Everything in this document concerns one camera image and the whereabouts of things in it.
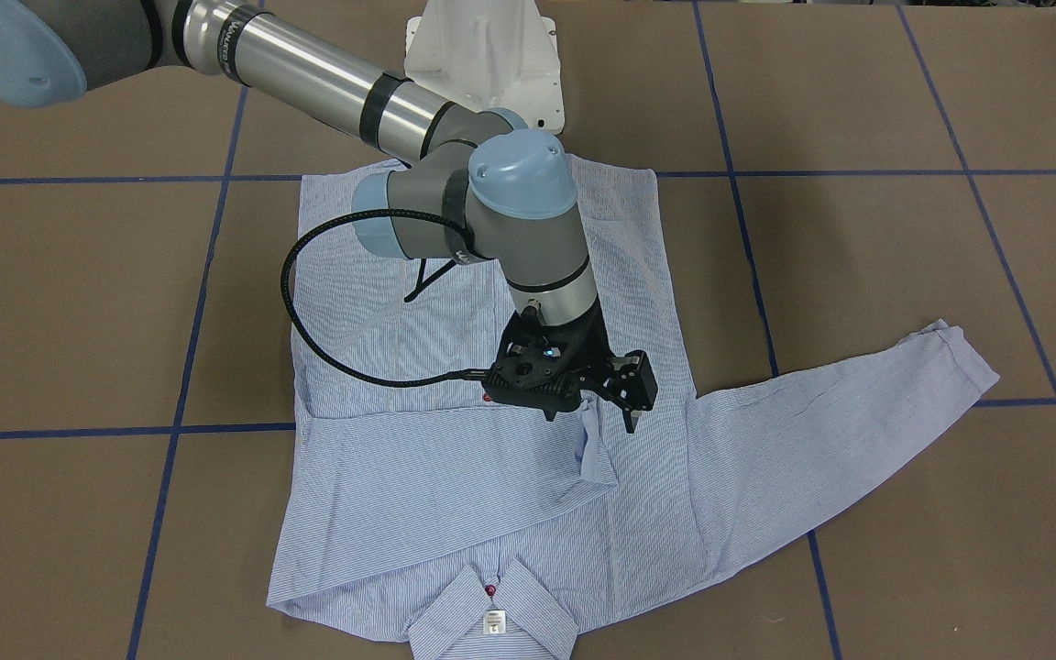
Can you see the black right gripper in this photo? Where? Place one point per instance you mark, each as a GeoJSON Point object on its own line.
{"type": "Point", "coordinates": [598, 346]}

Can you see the light blue striped shirt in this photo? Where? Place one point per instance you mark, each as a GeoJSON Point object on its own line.
{"type": "Point", "coordinates": [473, 530]}

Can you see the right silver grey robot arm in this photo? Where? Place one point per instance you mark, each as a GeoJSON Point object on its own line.
{"type": "Point", "coordinates": [477, 184]}

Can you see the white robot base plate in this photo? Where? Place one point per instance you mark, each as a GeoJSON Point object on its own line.
{"type": "Point", "coordinates": [488, 54]}

